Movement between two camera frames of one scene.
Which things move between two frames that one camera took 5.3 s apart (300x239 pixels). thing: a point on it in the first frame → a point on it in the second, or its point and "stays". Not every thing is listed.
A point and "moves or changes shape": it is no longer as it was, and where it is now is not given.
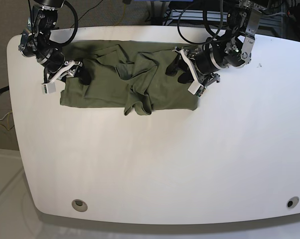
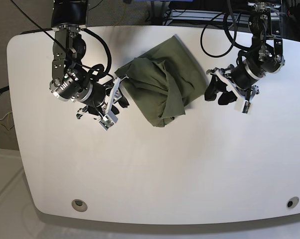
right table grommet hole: (292, 202) stays
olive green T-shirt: (126, 74) moves or changes shape
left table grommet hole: (79, 205) stays
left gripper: (204, 66) → (241, 76)
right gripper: (69, 69) → (98, 100)
